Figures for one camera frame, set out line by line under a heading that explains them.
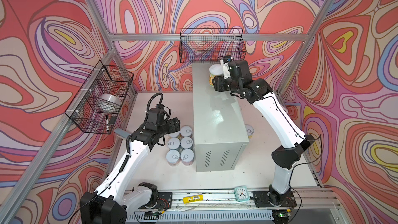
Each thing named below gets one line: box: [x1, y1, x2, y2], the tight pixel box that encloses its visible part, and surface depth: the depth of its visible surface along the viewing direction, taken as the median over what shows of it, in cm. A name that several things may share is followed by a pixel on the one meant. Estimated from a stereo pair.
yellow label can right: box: [244, 123, 255, 140], surface depth 93 cm
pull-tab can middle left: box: [167, 137, 181, 150], surface depth 88 cm
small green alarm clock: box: [233, 185, 250, 202], surface depth 75 cm
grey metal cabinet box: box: [192, 62, 250, 173], surface depth 69 cm
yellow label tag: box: [182, 193, 204, 204], surface depth 74 cm
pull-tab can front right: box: [180, 148, 195, 167], surface depth 84 cm
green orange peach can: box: [208, 63, 224, 88], surface depth 72 cm
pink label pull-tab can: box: [165, 149, 181, 167], surface depth 84 cm
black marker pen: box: [105, 114, 110, 133], surface depth 73 cm
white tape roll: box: [98, 93, 122, 107], surface depth 74 cm
